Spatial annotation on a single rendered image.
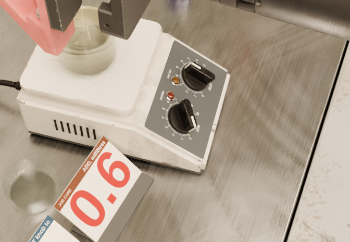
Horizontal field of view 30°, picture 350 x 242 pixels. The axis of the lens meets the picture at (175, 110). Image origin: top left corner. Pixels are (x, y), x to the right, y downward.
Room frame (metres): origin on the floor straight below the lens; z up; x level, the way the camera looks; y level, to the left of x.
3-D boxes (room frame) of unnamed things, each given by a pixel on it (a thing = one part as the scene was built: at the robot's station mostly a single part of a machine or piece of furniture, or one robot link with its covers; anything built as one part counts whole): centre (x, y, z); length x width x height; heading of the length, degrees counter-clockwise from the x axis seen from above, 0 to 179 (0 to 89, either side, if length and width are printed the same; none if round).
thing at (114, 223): (0.30, 0.07, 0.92); 0.09 x 0.06 x 0.04; 154
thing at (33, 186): (0.30, 0.14, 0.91); 0.06 x 0.06 x 0.02
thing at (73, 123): (0.41, 0.06, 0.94); 0.22 x 0.13 x 0.08; 77
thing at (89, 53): (0.42, 0.09, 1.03); 0.07 x 0.06 x 0.08; 166
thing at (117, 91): (0.42, 0.09, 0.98); 0.12 x 0.12 x 0.01; 77
